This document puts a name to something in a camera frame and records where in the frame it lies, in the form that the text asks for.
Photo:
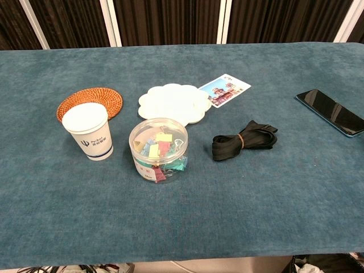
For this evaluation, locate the white paper cup with logo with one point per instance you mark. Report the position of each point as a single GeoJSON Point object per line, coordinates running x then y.
{"type": "Point", "coordinates": [88, 133]}

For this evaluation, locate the round woven rattan coaster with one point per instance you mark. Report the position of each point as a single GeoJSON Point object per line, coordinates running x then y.
{"type": "Point", "coordinates": [99, 98]}

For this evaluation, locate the clear tub of binder clips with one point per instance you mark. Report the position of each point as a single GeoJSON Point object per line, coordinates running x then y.
{"type": "Point", "coordinates": [158, 150]}

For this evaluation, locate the white flower-shaped plate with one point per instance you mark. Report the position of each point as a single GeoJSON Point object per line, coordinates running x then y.
{"type": "Point", "coordinates": [173, 103]}

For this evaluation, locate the teal velvet tablecloth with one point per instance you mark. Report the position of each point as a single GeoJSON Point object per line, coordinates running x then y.
{"type": "Point", "coordinates": [182, 199]}

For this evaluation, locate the postcard with building picture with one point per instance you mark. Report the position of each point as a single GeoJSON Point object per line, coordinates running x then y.
{"type": "Point", "coordinates": [226, 91]}

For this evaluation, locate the black smartphone with blue edge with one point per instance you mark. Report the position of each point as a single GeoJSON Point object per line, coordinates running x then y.
{"type": "Point", "coordinates": [331, 112]}

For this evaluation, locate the black bag under table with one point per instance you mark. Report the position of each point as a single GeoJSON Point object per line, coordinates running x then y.
{"type": "Point", "coordinates": [327, 263]}

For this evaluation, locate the white partition frame post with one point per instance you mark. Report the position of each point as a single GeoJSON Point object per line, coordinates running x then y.
{"type": "Point", "coordinates": [111, 22]}
{"type": "Point", "coordinates": [34, 24]}
{"type": "Point", "coordinates": [224, 21]}
{"type": "Point", "coordinates": [348, 21]}

